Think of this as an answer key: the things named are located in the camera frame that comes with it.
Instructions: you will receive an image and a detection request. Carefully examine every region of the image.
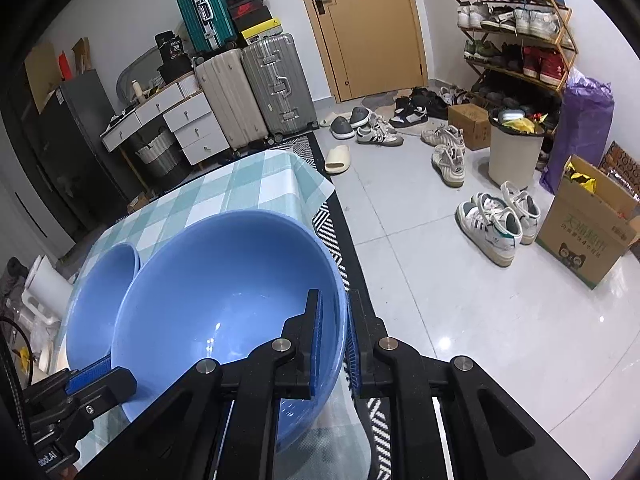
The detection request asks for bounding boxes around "black refrigerator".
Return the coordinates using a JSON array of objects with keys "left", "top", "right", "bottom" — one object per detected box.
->
[{"left": 1, "top": 67, "right": 143, "bottom": 242}]

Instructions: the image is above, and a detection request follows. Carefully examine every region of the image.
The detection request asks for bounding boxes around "grey white sneaker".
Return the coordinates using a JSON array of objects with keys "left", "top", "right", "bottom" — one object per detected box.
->
[{"left": 432, "top": 144, "right": 465, "bottom": 188}]

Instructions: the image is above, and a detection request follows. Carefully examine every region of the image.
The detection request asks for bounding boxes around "beige slide sandal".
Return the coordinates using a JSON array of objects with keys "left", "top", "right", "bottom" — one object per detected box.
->
[{"left": 324, "top": 144, "right": 352, "bottom": 176}]

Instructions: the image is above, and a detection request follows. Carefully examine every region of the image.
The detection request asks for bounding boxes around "woven laundry basket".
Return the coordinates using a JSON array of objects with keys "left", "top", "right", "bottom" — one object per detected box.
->
[{"left": 136, "top": 128, "right": 190, "bottom": 190}]

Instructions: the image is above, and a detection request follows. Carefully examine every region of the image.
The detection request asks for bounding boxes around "small cardboard box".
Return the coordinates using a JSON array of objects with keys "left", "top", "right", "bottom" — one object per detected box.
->
[{"left": 448, "top": 103, "right": 491, "bottom": 151}]

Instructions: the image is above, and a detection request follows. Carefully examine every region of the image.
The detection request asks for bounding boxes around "teal suitcase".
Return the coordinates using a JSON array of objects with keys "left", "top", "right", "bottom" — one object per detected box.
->
[{"left": 176, "top": 0, "right": 238, "bottom": 54}]

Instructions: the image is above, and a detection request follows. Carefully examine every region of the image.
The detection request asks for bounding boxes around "wooden shoe rack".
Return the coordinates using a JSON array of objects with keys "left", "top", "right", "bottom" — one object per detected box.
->
[{"left": 454, "top": 0, "right": 578, "bottom": 108}]

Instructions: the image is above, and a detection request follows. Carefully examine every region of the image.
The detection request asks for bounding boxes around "white drawer desk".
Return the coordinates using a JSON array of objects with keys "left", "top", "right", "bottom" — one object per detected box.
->
[{"left": 101, "top": 72, "right": 230, "bottom": 166}]

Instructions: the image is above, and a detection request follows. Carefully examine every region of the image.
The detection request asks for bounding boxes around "purple bag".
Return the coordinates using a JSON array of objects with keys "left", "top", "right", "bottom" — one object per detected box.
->
[{"left": 540, "top": 68, "right": 615, "bottom": 194}]

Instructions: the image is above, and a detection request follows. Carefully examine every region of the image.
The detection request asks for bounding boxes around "black cable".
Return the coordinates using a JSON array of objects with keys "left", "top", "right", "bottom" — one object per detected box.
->
[{"left": 0, "top": 314, "right": 36, "bottom": 391}]

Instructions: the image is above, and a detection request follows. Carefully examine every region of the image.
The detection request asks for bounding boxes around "blue bowl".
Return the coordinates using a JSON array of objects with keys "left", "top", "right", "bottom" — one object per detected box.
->
[
  {"left": 66, "top": 243, "right": 141, "bottom": 370},
  {"left": 111, "top": 209, "right": 348, "bottom": 451}
]

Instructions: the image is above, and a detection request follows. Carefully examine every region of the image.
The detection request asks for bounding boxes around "black red shoebox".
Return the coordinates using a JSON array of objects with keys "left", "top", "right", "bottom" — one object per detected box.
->
[{"left": 226, "top": 0, "right": 271, "bottom": 29}]

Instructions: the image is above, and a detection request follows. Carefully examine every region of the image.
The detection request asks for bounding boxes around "white sneaker pair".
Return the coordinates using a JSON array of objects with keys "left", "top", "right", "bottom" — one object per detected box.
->
[{"left": 454, "top": 181, "right": 541, "bottom": 268}]

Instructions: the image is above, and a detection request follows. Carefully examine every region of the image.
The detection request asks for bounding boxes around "yellow black shoebox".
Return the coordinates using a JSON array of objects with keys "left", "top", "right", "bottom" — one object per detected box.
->
[{"left": 242, "top": 18, "right": 283, "bottom": 44}]

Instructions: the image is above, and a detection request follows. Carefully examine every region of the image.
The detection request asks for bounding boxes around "wooden door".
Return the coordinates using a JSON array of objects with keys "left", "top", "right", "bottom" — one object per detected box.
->
[{"left": 303, "top": 0, "right": 427, "bottom": 102}]

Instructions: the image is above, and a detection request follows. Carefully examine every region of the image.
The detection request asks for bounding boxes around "silver suitcase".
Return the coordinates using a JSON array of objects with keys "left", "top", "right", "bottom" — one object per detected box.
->
[{"left": 241, "top": 32, "right": 318, "bottom": 142}]

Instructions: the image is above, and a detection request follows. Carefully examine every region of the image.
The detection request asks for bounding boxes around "beige suitcase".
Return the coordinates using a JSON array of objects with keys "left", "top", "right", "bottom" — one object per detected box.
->
[{"left": 195, "top": 49, "right": 269, "bottom": 151}]

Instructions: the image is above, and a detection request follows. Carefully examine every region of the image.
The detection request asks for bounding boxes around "white trash bin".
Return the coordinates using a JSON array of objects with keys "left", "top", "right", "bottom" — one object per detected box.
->
[{"left": 488, "top": 108, "right": 544, "bottom": 190}]

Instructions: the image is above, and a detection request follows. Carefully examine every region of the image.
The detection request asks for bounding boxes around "white electric kettle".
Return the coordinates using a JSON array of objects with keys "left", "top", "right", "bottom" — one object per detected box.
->
[{"left": 22, "top": 255, "right": 73, "bottom": 327}]

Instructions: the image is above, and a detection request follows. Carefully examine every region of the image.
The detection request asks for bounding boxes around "teal plaid tablecloth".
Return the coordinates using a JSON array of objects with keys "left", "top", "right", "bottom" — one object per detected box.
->
[{"left": 58, "top": 150, "right": 371, "bottom": 479}]

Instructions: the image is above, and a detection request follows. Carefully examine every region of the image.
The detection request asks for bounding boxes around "large cardboard box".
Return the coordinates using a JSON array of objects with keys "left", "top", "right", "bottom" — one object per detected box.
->
[{"left": 536, "top": 155, "right": 639, "bottom": 289}]

